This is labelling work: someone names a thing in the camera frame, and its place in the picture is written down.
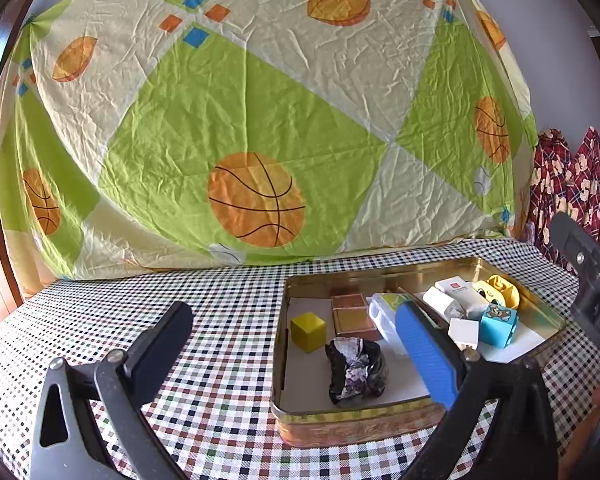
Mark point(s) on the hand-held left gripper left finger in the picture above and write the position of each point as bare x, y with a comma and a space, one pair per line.
165, 340

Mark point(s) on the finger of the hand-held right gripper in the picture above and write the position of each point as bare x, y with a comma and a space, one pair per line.
582, 255

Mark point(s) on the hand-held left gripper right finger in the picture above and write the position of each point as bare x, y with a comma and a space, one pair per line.
425, 355

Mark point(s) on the white power plug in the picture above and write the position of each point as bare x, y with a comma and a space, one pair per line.
464, 334

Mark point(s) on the brown comb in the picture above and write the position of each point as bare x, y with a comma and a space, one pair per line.
422, 308

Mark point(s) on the green white packet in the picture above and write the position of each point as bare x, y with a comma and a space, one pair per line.
385, 315

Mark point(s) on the white box with red label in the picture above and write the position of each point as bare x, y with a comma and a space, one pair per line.
460, 292

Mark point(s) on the copper framed box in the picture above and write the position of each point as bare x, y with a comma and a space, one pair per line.
355, 322

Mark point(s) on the blue bear block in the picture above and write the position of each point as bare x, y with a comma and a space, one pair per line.
497, 327

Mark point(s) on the yellow smiling face block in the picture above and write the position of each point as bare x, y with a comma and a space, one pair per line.
500, 290

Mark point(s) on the yellow cube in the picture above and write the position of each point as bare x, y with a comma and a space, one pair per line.
307, 332

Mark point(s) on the gold tin box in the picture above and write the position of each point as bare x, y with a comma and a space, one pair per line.
330, 430

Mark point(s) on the red bear printed cloth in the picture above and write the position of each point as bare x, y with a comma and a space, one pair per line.
565, 185

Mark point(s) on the basketball printed bed sheet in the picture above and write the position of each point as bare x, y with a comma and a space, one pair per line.
230, 85

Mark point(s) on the brown wooden door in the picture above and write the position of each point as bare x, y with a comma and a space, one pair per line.
5, 25

